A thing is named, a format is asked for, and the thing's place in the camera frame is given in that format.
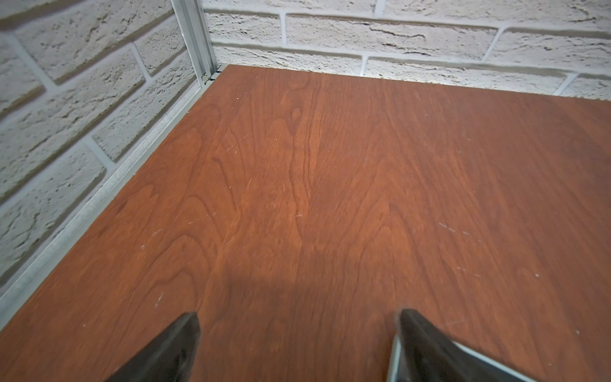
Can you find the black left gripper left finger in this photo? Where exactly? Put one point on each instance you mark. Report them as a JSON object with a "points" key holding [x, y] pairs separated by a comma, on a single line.
{"points": [[168, 357]]}

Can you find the green-cased smartphone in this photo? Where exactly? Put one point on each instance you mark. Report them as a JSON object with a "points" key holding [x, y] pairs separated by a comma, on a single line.
{"points": [[397, 370]]}

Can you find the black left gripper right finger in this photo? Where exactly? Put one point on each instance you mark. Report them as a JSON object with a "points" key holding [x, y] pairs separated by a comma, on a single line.
{"points": [[431, 356]]}

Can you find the aluminium frame post left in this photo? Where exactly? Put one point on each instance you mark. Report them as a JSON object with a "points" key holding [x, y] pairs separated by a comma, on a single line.
{"points": [[194, 29]]}

